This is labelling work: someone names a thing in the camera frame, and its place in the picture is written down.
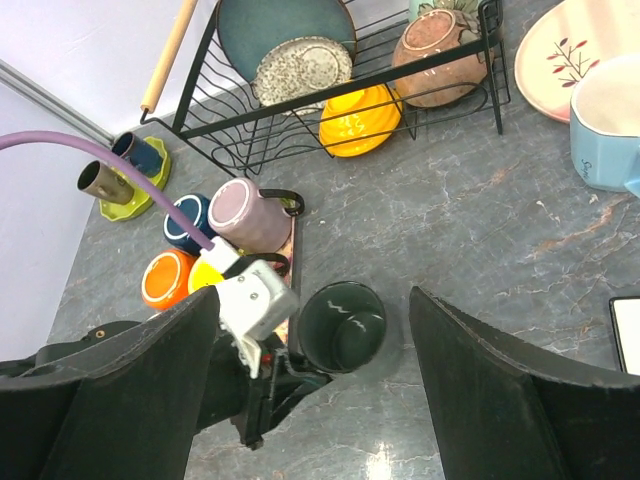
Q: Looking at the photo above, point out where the speckled beige plate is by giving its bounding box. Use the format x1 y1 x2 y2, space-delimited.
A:
251 36 353 106

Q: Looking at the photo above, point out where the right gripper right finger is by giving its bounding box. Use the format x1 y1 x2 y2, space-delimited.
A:
409 287 639 479

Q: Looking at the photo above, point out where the brown pink bowl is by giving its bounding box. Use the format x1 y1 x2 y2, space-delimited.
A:
392 8 494 108

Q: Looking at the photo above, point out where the orange mug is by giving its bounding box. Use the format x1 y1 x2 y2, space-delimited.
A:
141 249 196 311

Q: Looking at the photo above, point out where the brown tumbler cup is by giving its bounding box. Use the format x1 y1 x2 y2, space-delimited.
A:
76 160 134 205

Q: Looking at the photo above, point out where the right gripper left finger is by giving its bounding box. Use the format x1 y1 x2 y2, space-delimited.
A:
1 288 219 479

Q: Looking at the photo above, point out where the dark blue tumbler cup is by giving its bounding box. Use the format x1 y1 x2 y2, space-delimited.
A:
111 132 163 178

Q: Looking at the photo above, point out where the yellow mug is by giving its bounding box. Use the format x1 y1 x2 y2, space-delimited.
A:
187 252 291 296

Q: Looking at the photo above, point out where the dark blue mug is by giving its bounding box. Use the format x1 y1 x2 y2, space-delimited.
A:
163 193 219 256

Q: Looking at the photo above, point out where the purple mug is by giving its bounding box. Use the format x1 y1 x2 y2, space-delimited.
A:
207 178 305 253

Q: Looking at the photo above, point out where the mint green bowl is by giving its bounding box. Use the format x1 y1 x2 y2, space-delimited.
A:
408 0 479 22

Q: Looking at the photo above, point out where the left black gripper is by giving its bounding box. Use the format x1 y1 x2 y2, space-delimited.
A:
0 319 334 451

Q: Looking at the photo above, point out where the black wire dish rack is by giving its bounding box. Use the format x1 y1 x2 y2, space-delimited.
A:
168 1 510 176

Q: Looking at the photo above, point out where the light blue mug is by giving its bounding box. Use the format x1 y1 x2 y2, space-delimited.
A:
570 53 639 196

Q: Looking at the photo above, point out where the teal plate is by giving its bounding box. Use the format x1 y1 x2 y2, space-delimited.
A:
216 0 357 81

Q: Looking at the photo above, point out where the white square board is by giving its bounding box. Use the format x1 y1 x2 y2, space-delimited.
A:
609 296 640 376

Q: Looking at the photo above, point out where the pink floral plate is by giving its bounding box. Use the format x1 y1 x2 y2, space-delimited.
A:
514 0 639 124

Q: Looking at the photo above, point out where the green scalloped plate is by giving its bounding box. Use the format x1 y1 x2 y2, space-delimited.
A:
99 136 172 222

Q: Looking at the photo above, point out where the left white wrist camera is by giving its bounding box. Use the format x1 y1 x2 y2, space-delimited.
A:
215 260 299 379

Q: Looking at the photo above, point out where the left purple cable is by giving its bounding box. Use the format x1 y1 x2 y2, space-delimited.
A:
0 130 216 251

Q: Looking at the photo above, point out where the floral placemat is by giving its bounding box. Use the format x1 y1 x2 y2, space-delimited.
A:
275 217 298 347

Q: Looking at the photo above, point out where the dark green mug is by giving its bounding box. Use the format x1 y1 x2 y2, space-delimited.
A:
297 281 387 374

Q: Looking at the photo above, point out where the yellow bowl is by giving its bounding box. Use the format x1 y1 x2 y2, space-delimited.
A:
318 84 403 158

